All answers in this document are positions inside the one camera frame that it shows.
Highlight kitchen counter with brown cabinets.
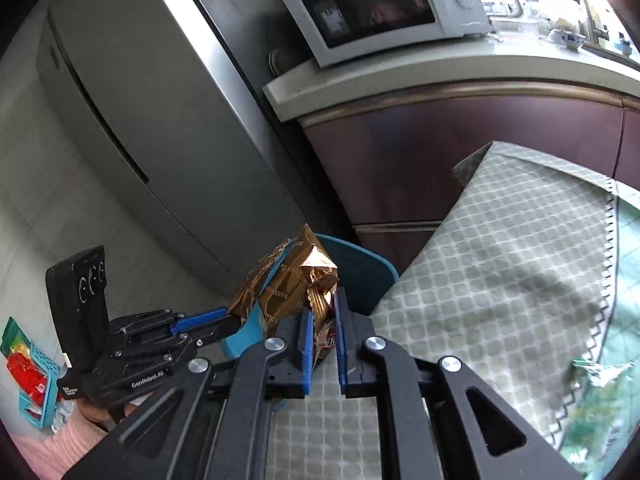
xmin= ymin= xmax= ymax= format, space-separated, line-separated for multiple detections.
xmin=262 ymin=30 xmax=640 ymax=266

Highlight white microwave oven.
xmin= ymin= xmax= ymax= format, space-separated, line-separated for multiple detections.
xmin=280 ymin=0 xmax=488 ymax=68

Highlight green food packet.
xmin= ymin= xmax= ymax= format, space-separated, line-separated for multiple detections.
xmin=0 ymin=316 xmax=33 ymax=356

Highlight grey refrigerator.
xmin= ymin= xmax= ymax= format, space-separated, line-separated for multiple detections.
xmin=35 ymin=0 xmax=346 ymax=286

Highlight blue plastic trash bin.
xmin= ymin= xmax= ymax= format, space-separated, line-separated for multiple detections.
xmin=220 ymin=232 xmax=401 ymax=361

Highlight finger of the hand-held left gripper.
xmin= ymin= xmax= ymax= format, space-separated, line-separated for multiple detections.
xmin=125 ymin=317 xmax=243 ymax=356
xmin=112 ymin=306 xmax=233 ymax=341

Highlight gold brown snack bag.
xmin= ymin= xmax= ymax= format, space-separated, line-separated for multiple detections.
xmin=229 ymin=224 xmax=338 ymax=341

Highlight person's left forearm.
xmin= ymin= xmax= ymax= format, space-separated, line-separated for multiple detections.
xmin=7 ymin=410 xmax=111 ymax=480

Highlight teal plastic basket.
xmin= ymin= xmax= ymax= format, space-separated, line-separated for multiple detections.
xmin=19 ymin=340 xmax=68 ymax=430

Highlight red plastic bag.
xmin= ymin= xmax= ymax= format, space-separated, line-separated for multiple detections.
xmin=6 ymin=352 xmax=48 ymax=411

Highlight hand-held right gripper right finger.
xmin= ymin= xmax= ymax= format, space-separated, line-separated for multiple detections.
xmin=336 ymin=287 xmax=586 ymax=480

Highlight blue and white bowl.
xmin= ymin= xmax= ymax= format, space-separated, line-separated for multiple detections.
xmin=547 ymin=29 xmax=587 ymax=50

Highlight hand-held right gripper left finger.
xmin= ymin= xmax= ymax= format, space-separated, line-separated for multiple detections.
xmin=62 ymin=305 xmax=315 ymax=480

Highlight clear glass bowl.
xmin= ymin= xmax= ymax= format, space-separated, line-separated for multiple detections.
xmin=487 ymin=16 xmax=543 ymax=41

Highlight clear green plastic wrapper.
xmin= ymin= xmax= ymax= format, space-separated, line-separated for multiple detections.
xmin=570 ymin=355 xmax=633 ymax=391

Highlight round grey disc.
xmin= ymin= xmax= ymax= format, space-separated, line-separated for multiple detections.
xmin=267 ymin=47 xmax=301 ymax=77

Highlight patterned green grey tablecloth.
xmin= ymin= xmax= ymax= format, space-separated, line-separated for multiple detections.
xmin=270 ymin=141 xmax=640 ymax=480

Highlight person's left hand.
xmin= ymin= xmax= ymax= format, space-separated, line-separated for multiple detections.
xmin=75 ymin=394 xmax=153 ymax=428

